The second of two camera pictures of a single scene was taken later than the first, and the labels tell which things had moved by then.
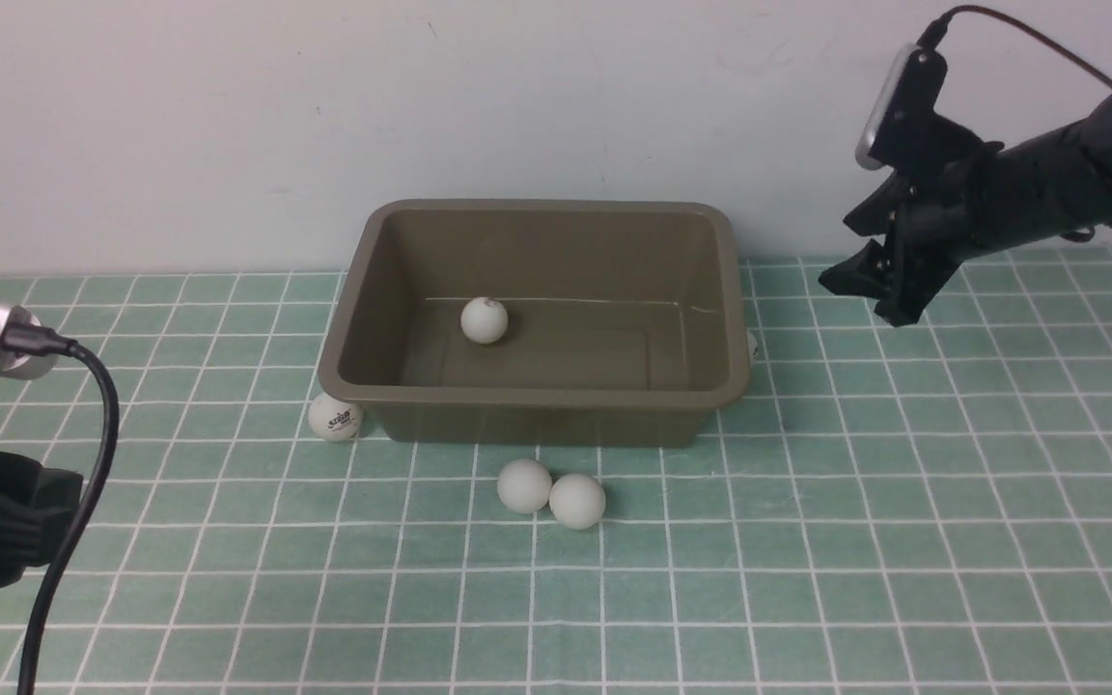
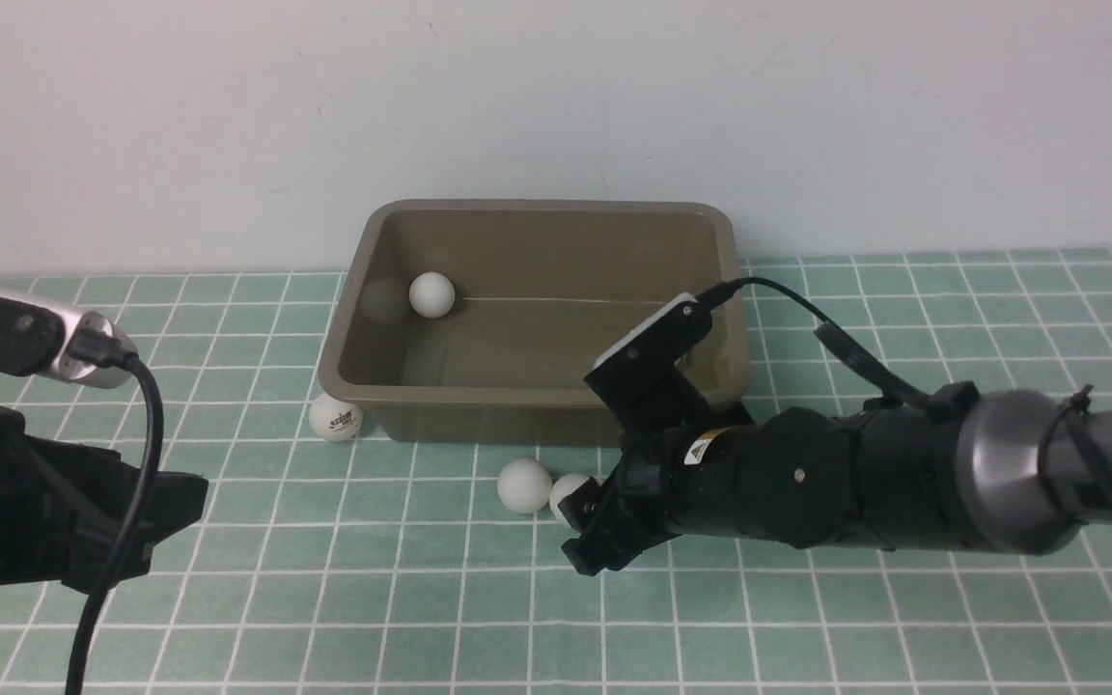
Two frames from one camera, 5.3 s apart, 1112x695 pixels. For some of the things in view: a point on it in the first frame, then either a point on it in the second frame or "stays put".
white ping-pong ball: x=577 y=501 stays put
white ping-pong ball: x=334 y=420 stays put
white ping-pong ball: x=524 y=486 stays put
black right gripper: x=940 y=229 → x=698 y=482
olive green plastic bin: x=540 y=322 stays put
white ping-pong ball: x=485 y=320 → x=431 y=294
